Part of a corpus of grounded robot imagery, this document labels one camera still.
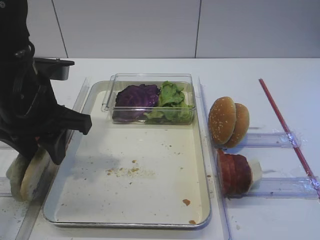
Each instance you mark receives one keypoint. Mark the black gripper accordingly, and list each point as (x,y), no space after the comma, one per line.
(30,116)

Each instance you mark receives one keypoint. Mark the white bun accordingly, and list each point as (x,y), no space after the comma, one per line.
(15,174)
(33,174)

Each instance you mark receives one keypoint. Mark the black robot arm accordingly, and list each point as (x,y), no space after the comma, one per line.
(14,34)

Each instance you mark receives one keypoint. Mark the green lettuce leaves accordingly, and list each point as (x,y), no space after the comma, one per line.
(172,105)

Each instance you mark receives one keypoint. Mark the stack of meat slices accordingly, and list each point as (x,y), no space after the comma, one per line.
(234,172)

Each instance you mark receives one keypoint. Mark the white block behind meat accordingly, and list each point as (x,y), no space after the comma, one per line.
(256,170)

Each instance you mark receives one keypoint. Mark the metal baking tray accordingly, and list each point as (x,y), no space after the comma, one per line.
(130,175)

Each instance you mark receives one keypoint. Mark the purple cabbage leaf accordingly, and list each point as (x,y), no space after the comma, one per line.
(133,97)

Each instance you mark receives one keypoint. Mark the clear plastic container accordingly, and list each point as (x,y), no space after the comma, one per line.
(120,81)

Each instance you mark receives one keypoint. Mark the front sesame bun top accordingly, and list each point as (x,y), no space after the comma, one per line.
(222,119)

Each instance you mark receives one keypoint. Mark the rear brown bun top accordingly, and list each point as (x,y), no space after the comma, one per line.
(241,126)

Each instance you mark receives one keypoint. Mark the red plastic strip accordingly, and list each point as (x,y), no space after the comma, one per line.
(287,130)

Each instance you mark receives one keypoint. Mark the left lower clear rail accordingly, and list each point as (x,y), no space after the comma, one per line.
(5,187)

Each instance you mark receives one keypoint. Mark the left long clear rail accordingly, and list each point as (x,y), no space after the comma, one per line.
(46,179)

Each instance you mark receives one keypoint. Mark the long clear rail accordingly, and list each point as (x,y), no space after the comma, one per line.
(46,179)
(221,203)

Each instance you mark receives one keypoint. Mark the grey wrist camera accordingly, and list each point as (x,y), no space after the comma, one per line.
(54,68)

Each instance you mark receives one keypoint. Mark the right long clear rail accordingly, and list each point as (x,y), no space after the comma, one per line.
(221,203)

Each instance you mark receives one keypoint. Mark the right upper clear rail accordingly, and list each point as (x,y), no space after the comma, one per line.
(270,140)

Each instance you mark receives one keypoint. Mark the right lower clear rail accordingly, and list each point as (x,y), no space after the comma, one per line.
(282,188)

